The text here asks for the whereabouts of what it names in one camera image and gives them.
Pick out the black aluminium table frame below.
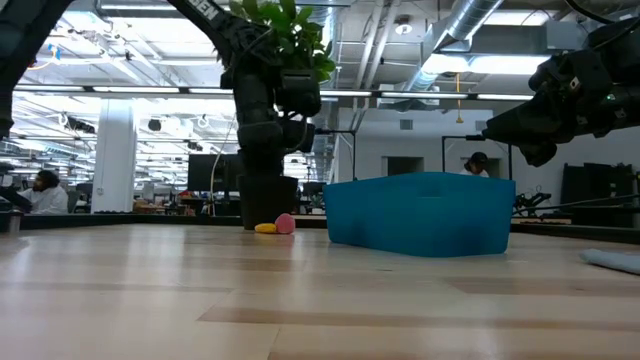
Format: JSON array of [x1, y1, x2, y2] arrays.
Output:
[[0, 209, 640, 246]]

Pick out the pink toy peach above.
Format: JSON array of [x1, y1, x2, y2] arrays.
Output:
[[274, 212, 297, 235]]

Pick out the long ceiling light bar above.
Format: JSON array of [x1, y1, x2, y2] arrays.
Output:
[[12, 83, 536, 104]]

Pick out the black background computer monitor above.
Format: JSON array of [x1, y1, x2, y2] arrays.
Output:
[[187, 153, 246, 193]]

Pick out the grey cloth mat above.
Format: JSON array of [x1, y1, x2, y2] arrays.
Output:
[[578, 248, 640, 276]]

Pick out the yellow hanging cord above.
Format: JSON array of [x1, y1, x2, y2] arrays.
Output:
[[453, 72, 464, 125]]

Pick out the potted green leafy plant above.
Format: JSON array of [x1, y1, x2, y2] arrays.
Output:
[[227, 0, 337, 232]]

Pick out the black cabinet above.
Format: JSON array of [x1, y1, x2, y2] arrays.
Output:
[[559, 162, 636, 211]]

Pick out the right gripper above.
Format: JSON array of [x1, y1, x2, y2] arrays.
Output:
[[481, 29, 609, 168]]

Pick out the black metal stand frame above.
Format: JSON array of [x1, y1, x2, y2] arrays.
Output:
[[314, 128, 357, 182], [441, 134, 513, 174]]

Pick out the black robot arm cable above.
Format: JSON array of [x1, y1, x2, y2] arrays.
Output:
[[512, 193, 640, 217]]

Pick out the silver corrugated duct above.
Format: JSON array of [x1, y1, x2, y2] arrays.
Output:
[[319, 97, 342, 166]]

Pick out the person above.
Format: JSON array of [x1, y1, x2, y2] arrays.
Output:
[[458, 151, 491, 179], [17, 169, 70, 215]]

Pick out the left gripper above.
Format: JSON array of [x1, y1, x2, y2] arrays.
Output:
[[233, 66, 287, 174]]

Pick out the white pillar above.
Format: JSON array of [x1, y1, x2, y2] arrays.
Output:
[[91, 98, 138, 215]]

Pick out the blue plastic tupperware container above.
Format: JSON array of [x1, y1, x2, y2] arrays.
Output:
[[322, 171, 517, 259]]

